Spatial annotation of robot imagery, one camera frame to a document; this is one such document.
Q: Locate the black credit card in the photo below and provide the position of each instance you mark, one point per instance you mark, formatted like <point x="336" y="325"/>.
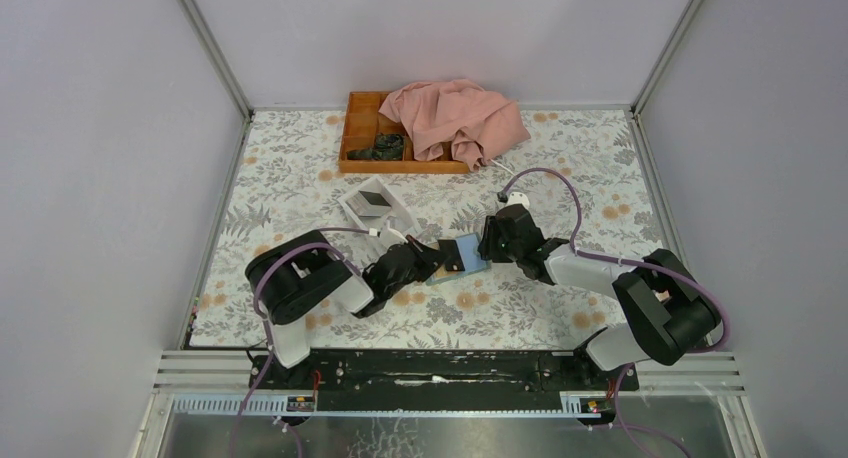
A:
<point x="453" y="262"/>

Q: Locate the wooden compartment tray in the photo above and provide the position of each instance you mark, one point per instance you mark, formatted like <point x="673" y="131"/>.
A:
<point x="363" y="124"/>

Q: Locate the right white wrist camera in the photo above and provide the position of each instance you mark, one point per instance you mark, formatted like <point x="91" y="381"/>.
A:
<point x="514" y="198"/>

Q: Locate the pink cloth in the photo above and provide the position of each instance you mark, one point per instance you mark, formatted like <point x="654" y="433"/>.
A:
<point x="459" y="117"/>

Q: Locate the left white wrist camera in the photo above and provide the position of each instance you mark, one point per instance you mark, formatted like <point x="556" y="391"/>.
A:
<point x="387" y="235"/>

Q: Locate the dark green crumpled item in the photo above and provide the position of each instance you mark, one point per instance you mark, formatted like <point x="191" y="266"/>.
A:
<point x="386" y="147"/>

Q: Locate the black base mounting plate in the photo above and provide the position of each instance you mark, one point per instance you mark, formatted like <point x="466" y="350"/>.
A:
<point x="430" y="377"/>

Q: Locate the white plastic card box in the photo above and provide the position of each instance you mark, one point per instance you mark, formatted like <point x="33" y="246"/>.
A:
<point x="401" y="216"/>

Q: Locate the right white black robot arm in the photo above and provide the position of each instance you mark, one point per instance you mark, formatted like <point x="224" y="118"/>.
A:
<point x="666" y="313"/>

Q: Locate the green card holder wallet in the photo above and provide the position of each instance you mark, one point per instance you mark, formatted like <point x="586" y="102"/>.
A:
<point x="473" y="262"/>

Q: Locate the white slotted cable duct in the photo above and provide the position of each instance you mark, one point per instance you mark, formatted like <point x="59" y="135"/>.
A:
<point x="302" y="406"/>

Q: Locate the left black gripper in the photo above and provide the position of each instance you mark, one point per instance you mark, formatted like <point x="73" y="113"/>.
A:
<point x="427" y="258"/>

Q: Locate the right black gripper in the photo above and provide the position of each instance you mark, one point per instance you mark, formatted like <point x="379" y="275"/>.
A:
<point x="488" y="242"/>

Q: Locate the floral patterned table mat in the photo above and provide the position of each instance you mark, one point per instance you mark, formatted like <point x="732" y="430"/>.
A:
<point x="580" y="170"/>

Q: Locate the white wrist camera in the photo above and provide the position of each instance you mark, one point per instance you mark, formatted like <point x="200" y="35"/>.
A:
<point x="387" y="235"/>
<point x="514" y="198"/>

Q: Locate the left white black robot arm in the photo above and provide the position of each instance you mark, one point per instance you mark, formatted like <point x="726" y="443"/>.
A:
<point x="292" y="279"/>

